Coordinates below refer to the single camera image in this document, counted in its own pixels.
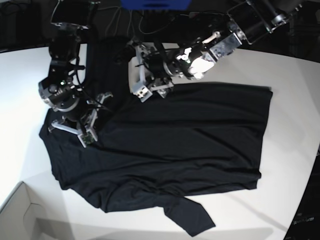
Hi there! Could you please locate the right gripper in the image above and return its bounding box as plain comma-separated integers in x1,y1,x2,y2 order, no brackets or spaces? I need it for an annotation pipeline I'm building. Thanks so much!
48,92,113,138

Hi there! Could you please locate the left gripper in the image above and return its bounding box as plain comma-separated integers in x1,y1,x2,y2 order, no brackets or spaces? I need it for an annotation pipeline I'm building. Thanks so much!
127,40,175,98

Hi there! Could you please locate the black t-shirt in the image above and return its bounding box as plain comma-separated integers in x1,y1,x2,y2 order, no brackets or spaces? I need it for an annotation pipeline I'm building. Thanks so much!
39,37,273,237

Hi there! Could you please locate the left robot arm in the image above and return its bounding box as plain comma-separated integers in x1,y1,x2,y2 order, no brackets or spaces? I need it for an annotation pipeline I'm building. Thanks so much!
127,0,302,102

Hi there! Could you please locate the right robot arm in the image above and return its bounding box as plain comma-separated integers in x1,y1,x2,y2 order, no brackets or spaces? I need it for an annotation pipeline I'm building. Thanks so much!
38,0,113,147

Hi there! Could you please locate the blue plastic bin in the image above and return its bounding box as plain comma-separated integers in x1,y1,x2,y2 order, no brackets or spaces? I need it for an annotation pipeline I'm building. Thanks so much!
120,0,192,11

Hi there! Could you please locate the white cardboard box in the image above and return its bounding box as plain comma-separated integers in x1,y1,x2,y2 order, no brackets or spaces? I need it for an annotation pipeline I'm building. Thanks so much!
0,181,46,240

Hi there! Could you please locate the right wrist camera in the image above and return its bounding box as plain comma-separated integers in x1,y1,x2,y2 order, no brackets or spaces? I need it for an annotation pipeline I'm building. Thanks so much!
77,131,98,148

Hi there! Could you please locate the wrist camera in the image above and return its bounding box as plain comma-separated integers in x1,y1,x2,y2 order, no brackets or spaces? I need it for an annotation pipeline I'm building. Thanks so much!
132,84,153,103
77,131,98,148

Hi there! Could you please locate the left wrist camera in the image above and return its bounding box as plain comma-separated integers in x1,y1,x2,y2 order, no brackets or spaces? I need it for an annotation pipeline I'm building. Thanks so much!
132,84,153,103

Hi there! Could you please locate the grey looped cable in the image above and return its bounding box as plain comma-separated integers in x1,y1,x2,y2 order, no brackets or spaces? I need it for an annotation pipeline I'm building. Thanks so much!
104,7,176,40

